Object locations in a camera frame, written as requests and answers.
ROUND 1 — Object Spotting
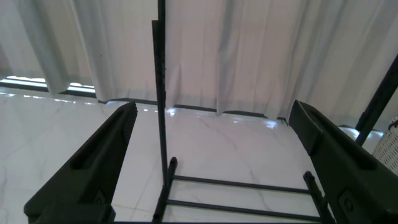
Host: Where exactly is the black clothes rack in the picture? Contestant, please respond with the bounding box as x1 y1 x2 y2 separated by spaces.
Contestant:
151 0 398 224

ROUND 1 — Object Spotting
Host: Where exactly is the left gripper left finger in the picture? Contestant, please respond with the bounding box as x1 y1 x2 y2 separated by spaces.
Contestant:
23 100 139 224

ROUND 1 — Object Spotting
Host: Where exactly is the white curtain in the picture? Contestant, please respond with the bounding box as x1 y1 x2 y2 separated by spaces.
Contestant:
0 0 398 128

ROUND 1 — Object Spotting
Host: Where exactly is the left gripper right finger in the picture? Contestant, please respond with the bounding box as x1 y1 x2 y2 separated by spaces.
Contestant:
288 99 398 224

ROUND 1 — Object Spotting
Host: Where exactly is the white laundry basket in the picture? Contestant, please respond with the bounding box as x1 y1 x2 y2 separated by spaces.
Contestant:
372 116 398 177

